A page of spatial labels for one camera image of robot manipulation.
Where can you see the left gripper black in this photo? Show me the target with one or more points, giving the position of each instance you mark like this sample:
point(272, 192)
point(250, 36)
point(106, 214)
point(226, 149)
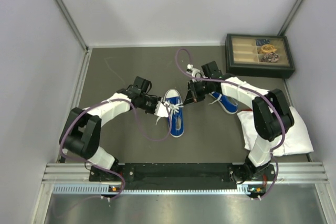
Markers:
point(156, 99)

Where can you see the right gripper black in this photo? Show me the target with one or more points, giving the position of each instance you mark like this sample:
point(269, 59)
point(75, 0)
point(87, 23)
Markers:
point(192, 95)

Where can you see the blue sneaker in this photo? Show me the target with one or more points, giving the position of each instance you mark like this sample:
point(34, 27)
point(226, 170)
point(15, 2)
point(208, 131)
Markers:
point(176, 124)
point(228, 104)

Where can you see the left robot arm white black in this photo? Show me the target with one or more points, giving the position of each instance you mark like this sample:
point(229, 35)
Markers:
point(81, 133)

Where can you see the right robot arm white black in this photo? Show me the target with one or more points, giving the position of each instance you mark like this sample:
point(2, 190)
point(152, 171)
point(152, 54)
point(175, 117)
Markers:
point(271, 113)

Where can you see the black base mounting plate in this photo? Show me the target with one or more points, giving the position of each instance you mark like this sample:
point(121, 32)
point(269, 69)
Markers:
point(189, 176)

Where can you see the black compartment display box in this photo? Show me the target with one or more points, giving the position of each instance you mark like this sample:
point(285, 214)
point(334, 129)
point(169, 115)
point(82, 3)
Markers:
point(242, 57)

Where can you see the blue patterned item in box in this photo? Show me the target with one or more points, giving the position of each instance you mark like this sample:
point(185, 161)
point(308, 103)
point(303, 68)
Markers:
point(261, 42)

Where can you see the floral item in box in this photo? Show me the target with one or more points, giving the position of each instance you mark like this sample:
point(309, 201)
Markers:
point(270, 57)

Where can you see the yellow item in box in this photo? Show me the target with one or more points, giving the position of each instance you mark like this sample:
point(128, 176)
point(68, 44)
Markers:
point(267, 48)

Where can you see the white folded shirt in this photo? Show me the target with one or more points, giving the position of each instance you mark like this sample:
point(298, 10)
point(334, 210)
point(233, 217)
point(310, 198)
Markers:
point(297, 140)

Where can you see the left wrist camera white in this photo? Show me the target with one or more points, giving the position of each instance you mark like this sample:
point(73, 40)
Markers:
point(162, 109)

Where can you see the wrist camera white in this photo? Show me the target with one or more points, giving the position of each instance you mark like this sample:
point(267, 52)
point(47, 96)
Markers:
point(162, 109)
point(194, 72)

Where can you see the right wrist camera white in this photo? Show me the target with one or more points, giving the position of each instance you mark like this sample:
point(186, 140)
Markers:
point(194, 72)

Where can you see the grey slotted cable duct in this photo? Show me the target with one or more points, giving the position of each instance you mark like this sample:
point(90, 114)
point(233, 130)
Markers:
point(110, 190)

